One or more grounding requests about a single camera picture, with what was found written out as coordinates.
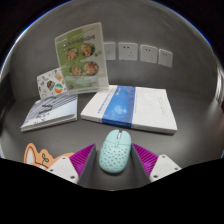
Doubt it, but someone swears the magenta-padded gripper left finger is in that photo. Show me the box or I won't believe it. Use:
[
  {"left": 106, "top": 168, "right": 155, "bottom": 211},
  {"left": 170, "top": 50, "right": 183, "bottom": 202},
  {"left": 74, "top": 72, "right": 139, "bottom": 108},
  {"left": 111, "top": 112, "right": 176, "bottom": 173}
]
[{"left": 45, "top": 143, "right": 100, "bottom": 189}]

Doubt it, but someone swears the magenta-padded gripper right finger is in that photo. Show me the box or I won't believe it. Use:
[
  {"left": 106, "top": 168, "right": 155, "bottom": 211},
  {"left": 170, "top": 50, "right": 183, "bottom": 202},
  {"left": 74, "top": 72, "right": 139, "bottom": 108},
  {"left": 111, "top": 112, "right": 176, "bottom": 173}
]
[{"left": 130, "top": 143, "right": 183, "bottom": 185}]

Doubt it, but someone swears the mint green computer mouse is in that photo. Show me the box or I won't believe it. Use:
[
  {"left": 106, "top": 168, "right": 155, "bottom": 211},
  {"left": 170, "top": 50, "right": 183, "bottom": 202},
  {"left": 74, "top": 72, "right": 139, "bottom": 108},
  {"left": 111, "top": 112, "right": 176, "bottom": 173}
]
[{"left": 98, "top": 129, "right": 132, "bottom": 175}]

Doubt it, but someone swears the orange corgi-shaped mouse pad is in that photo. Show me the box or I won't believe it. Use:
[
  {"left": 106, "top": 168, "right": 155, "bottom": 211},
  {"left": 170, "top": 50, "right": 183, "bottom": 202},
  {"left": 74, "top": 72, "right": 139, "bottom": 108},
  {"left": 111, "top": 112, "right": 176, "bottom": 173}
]
[{"left": 23, "top": 142, "right": 75, "bottom": 171}]

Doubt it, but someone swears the grey striped book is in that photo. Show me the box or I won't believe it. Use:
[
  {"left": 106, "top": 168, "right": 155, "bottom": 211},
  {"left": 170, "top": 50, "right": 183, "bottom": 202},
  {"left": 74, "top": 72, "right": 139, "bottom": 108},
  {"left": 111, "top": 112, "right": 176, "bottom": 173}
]
[{"left": 20, "top": 92, "right": 79, "bottom": 133}]

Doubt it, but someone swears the white book with blue band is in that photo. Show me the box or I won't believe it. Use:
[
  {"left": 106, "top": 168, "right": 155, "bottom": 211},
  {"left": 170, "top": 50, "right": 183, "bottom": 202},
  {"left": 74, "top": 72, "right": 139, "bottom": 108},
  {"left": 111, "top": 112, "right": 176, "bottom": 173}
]
[{"left": 80, "top": 84, "right": 179, "bottom": 135}]

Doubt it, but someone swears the white card with colourful stickers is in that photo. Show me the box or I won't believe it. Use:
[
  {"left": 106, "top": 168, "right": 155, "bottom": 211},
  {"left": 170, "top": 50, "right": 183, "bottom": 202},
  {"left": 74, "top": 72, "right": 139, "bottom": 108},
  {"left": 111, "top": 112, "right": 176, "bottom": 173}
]
[{"left": 36, "top": 67, "right": 69, "bottom": 100}]

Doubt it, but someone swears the green food menu sign stand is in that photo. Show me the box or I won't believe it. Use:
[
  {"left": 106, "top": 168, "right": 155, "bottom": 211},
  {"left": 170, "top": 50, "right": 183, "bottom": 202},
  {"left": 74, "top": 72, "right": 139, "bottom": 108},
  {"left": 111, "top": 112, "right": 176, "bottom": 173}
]
[{"left": 54, "top": 21, "right": 110, "bottom": 95}]

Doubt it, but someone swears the white wall socket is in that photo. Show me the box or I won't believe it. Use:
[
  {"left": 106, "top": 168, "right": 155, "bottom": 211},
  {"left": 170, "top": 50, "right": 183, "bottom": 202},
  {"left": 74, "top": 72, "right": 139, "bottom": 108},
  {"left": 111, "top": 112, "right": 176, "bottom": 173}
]
[
  {"left": 139, "top": 44, "right": 159, "bottom": 64},
  {"left": 117, "top": 41, "right": 139, "bottom": 62},
  {"left": 103, "top": 41, "right": 117, "bottom": 61},
  {"left": 158, "top": 48, "right": 174, "bottom": 68}
]

